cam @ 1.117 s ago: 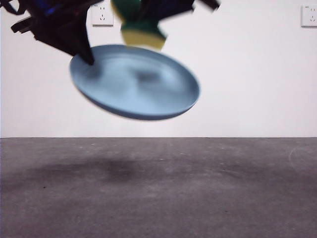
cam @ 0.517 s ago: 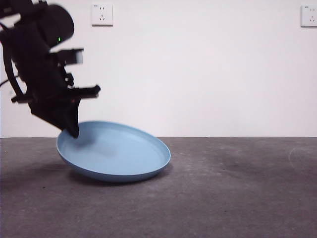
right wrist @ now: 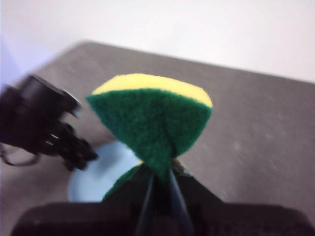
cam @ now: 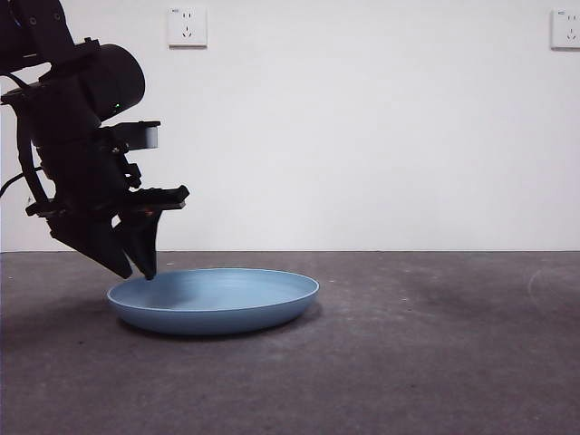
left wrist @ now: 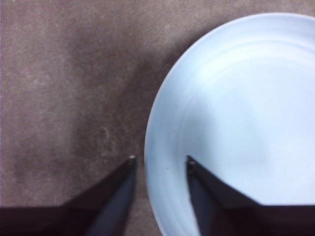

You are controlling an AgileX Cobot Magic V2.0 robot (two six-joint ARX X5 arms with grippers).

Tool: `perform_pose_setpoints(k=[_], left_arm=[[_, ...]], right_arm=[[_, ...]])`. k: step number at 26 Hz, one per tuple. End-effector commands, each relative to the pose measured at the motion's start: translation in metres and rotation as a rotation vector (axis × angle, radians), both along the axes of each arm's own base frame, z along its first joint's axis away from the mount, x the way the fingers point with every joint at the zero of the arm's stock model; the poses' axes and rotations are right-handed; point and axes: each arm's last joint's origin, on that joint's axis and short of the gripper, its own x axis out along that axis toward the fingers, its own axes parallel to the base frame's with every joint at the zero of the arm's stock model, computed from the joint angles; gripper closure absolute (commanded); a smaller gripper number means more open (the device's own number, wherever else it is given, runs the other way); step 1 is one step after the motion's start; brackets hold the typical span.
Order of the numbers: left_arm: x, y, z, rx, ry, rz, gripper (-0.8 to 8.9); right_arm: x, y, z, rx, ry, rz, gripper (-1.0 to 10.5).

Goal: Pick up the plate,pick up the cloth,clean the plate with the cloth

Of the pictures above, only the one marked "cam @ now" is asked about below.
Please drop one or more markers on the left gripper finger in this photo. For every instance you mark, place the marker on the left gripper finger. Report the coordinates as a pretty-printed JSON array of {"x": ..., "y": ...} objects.
[
  {"x": 142, "y": 244},
  {"x": 90, "y": 240}
]

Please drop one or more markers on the blue round plate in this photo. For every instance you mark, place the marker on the blue round plate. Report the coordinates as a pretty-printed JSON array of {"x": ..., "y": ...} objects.
[{"x": 217, "y": 317}]

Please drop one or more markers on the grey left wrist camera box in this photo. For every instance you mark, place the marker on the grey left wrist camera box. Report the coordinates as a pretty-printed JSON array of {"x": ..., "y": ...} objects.
[{"x": 136, "y": 136}]

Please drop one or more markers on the white wall socket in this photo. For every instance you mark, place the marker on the white wall socket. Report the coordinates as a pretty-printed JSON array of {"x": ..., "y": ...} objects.
[
  {"x": 566, "y": 29},
  {"x": 188, "y": 27}
]

